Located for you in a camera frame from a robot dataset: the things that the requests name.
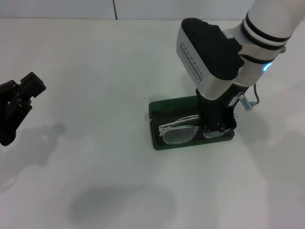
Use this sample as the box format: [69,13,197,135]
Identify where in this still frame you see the green glasses case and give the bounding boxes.
[148,95,237,152]

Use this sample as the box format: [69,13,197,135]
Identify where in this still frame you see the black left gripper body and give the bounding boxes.
[0,80,33,147]

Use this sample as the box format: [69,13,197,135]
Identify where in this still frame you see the clear transparent glasses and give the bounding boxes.
[158,114,231,146]

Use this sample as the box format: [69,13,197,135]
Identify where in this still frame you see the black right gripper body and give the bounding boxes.
[195,82,250,132]

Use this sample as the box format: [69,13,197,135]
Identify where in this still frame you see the right gripper cable with plugs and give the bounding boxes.
[236,83,262,112]

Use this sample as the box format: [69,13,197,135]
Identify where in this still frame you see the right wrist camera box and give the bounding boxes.
[176,18,245,100]

